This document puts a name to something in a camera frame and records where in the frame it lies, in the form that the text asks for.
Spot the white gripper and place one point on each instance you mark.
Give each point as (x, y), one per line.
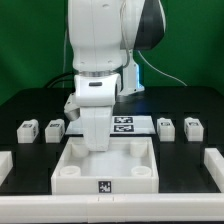
(95, 123)

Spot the white square tabletop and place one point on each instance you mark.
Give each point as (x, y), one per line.
(127, 167)

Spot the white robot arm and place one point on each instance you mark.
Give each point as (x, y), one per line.
(102, 34)

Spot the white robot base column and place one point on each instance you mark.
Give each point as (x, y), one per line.
(130, 76)

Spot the white sheet with AprilTags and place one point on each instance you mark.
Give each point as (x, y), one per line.
(120, 125)

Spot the white U-shaped obstacle fence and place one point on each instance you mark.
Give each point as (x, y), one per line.
(186, 194)

